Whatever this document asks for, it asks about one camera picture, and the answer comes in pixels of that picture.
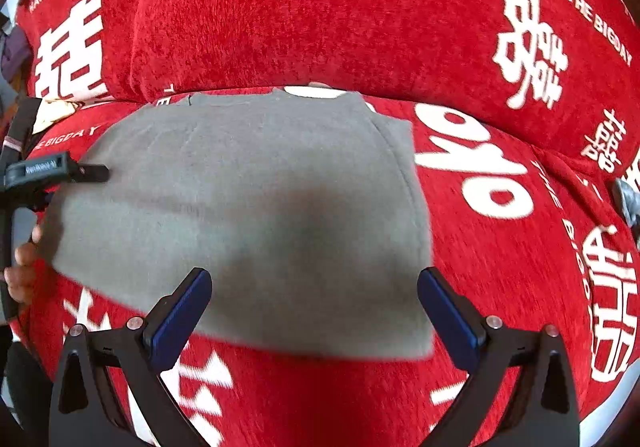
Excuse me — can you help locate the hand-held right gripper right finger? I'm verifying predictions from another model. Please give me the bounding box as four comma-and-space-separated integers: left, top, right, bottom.
417, 268, 581, 447

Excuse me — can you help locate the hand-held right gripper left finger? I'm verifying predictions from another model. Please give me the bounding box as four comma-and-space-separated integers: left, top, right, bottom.
50, 267, 213, 447

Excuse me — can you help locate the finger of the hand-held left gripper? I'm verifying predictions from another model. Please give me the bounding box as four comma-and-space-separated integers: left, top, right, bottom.
67, 163, 111, 184
22, 189, 55, 215

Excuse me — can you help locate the grey knit sweater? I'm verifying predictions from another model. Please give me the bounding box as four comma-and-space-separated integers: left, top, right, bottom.
37, 89, 436, 362

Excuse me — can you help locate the person's left hand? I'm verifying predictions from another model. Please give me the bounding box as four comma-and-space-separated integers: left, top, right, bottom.
4, 222, 51, 308

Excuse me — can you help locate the cream cloth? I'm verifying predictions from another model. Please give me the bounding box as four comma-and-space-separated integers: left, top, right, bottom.
37, 97, 86, 130

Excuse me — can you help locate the purple cloth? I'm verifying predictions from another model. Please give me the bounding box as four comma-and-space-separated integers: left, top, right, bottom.
0, 24, 33, 80

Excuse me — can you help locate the small grey crumpled cloth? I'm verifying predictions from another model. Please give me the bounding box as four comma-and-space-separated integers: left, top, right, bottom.
612, 177, 640, 230

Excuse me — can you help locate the red printed sofa cover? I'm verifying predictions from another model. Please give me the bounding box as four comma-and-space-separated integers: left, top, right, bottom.
10, 0, 640, 447

